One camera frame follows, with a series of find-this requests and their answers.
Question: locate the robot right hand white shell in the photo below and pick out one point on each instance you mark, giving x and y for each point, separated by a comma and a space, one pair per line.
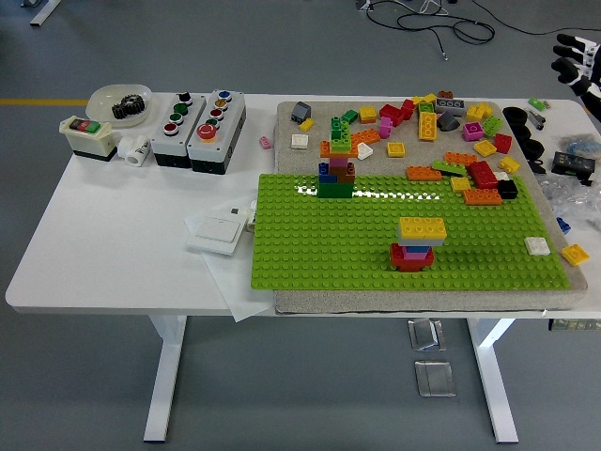
580, 66

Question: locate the green studded baseplate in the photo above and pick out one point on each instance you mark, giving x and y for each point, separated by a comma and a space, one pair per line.
328, 244

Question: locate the red square toy brick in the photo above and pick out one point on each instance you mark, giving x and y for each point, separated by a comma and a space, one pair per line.
502, 143

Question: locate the magenta toy brick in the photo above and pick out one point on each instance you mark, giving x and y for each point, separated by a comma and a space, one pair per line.
473, 131

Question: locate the small white toy brick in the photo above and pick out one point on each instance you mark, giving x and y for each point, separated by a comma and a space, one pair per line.
501, 175

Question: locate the dark grey long toy brick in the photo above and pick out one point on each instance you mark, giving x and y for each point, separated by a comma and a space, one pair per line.
451, 106

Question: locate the brown toy brick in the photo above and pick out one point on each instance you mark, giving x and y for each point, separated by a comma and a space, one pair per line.
445, 94
347, 175

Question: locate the black toy brick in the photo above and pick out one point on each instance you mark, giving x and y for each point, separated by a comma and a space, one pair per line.
508, 189

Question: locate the dark grey slope toy brick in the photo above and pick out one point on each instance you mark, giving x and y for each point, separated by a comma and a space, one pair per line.
448, 122

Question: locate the red long toy brick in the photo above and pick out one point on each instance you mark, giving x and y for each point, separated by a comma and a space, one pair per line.
483, 174

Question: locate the orange long toy brick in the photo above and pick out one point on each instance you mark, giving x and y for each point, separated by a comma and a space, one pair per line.
481, 197
424, 173
461, 157
367, 136

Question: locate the small blue toy brick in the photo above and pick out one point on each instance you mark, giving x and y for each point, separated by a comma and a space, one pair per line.
563, 224

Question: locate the yellow long toy brick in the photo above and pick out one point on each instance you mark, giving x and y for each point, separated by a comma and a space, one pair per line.
427, 126

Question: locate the lime green long toy brick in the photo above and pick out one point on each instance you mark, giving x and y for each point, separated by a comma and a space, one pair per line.
450, 166

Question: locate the white square toy brick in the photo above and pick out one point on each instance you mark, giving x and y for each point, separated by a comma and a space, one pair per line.
299, 141
537, 245

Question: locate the white wedge toy brick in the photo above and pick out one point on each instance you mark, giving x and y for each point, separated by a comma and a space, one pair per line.
365, 151

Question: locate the blue flat toy brick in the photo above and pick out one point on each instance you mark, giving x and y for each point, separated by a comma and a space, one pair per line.
418, 249

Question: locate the red wide toy brick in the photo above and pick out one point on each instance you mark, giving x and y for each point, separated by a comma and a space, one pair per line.
411, 264

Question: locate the orange flat toy brick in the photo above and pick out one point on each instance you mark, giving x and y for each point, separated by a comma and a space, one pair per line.
328, 151

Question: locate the dark green toy brick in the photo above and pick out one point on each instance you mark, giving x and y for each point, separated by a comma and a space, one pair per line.
334, 190

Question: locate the small yellow toy brick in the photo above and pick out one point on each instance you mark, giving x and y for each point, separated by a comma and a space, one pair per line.
306, 125

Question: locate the small pink toy brick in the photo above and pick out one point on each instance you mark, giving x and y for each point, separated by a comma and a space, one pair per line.
266, 142

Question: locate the small green clip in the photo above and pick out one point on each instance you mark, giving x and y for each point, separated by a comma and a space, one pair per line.
534, 102

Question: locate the small metal tool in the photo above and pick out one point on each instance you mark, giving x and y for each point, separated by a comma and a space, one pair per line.
536, 119

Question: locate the blue item in bag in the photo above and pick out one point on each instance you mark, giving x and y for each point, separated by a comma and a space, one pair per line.
582, 143

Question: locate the black electronic device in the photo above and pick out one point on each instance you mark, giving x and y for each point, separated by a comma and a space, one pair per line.
573, 162

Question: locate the clear plastic bags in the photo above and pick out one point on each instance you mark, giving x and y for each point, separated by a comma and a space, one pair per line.
573, 197

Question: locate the grey-brown mat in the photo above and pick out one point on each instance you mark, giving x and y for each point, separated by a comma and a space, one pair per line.
291, 160

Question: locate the metal floor plate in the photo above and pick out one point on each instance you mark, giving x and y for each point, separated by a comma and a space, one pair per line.
427, 336
434, 378

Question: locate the white table leg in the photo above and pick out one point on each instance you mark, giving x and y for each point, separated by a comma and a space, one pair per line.
497, 390
166, 376

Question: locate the small white printed pipe fitting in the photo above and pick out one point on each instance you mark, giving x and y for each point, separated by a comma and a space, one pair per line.
251, 217

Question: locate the grey emergency stop control box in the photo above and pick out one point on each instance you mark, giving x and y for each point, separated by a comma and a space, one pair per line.
211, 152

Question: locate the grey three-button control box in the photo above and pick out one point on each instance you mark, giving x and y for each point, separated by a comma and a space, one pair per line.
178, 143

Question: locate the white paper sheet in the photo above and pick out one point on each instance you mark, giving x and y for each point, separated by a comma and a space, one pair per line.
235, 286

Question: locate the black metal gear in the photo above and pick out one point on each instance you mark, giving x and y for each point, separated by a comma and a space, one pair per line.
123, 112
136, 102

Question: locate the white pipe tee fitting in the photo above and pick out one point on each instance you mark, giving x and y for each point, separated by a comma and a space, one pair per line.
136, 150

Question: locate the white plastic bowl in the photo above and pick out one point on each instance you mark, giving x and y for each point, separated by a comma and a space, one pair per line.
101, 101

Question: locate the white wall switch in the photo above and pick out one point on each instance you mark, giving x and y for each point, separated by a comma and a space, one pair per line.
216, 230

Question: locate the red green rocker switch box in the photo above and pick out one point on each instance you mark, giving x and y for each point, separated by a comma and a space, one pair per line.
89, 141

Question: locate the white frame foot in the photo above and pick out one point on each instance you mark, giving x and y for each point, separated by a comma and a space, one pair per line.
44, 11

